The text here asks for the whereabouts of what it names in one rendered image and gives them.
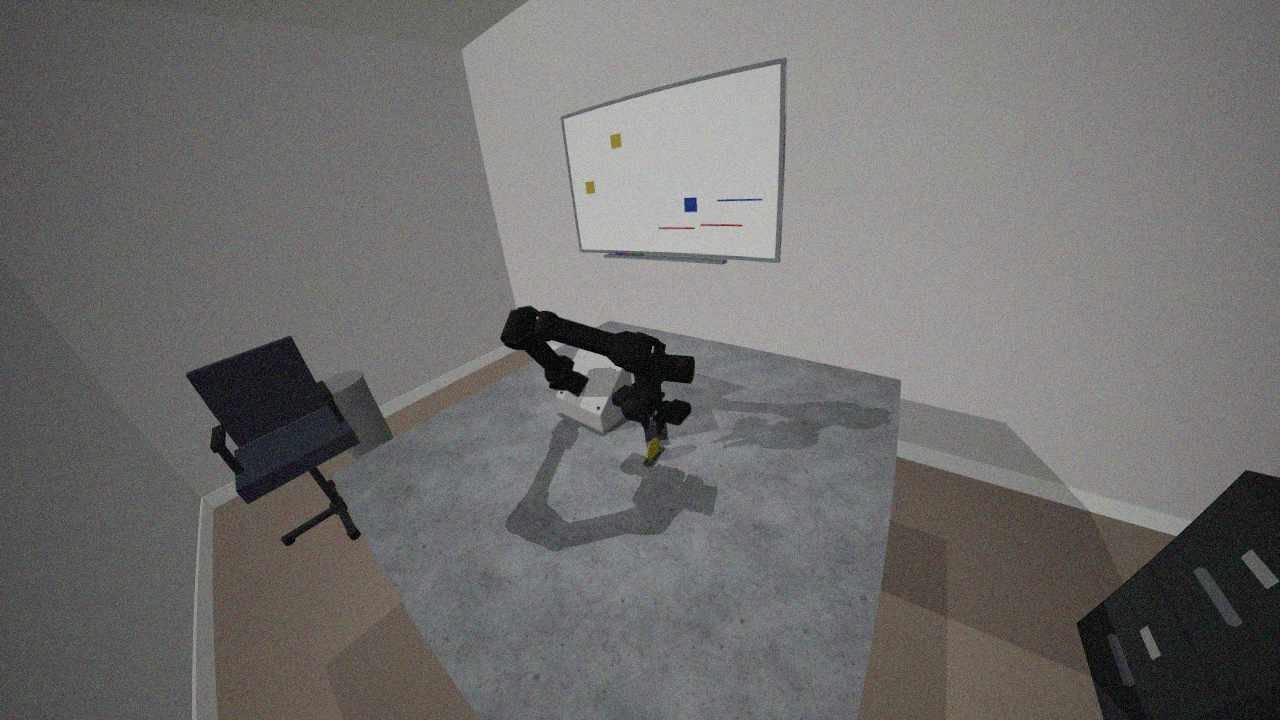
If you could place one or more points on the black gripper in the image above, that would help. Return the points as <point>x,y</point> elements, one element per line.
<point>671,412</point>

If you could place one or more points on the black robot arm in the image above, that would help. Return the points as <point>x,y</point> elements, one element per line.
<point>628,350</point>

